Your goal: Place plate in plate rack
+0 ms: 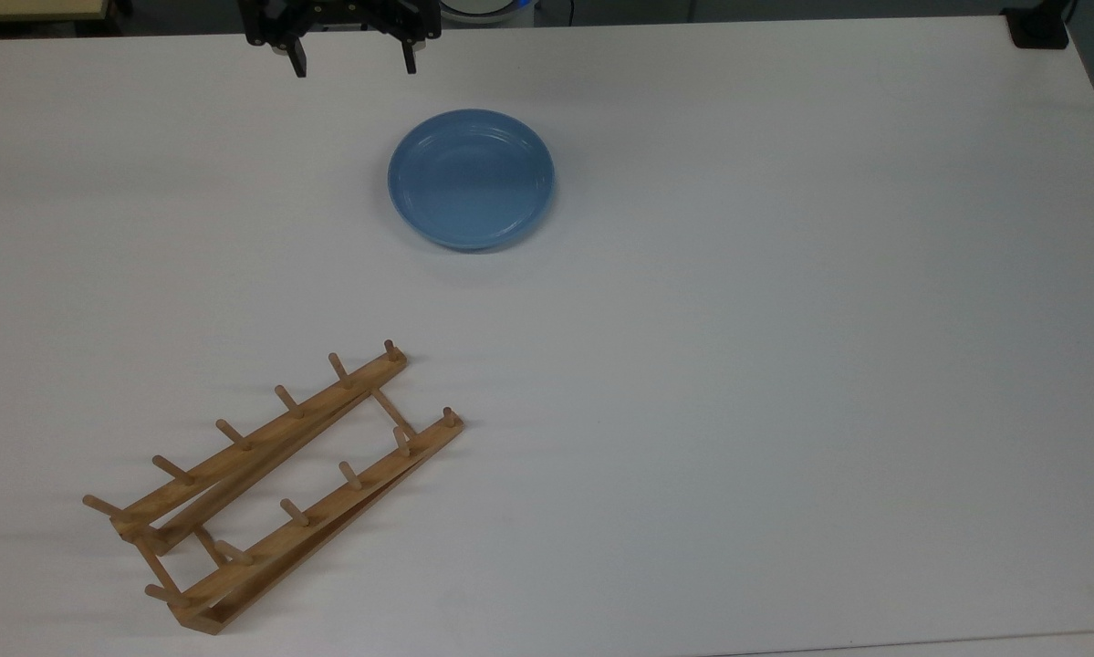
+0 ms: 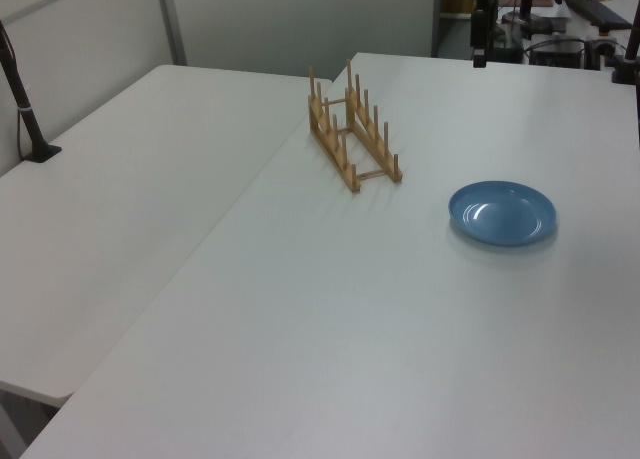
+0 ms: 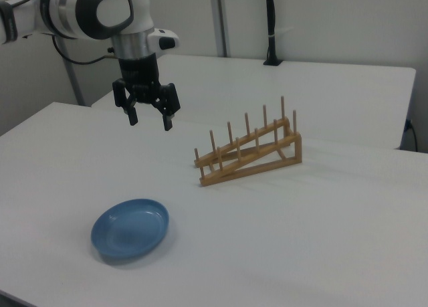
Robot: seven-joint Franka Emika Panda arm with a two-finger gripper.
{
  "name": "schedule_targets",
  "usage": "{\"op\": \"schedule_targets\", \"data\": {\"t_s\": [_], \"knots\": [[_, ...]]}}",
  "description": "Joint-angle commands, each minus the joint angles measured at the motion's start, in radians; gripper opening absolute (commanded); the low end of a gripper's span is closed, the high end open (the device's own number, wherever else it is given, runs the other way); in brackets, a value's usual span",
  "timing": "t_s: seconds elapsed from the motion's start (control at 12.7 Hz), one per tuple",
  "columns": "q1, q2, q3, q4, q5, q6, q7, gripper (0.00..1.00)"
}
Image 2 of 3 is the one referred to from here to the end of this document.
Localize black monitor stand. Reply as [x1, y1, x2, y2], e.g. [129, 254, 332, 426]
[501, 0, 552, 36]

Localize black camera pole with white tie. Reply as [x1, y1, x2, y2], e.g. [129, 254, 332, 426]
[0, 21, 63, 164]

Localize black computer keyboard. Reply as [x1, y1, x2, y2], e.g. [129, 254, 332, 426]
[561, 0, 634, 31]

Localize thin black pole cable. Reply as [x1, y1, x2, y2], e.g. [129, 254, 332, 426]
[13, 111, 27, 161]

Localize wooden plate rack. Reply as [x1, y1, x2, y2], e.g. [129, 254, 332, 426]
[306, 58, 404, 194]

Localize black electronics box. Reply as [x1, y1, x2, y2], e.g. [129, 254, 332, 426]
[528, 38, 587, 69]

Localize black clamp pole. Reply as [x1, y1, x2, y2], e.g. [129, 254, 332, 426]
[611, 0, 640, 86]

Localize blue round plate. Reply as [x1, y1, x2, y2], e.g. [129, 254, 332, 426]
[447, 180, 558, 247]

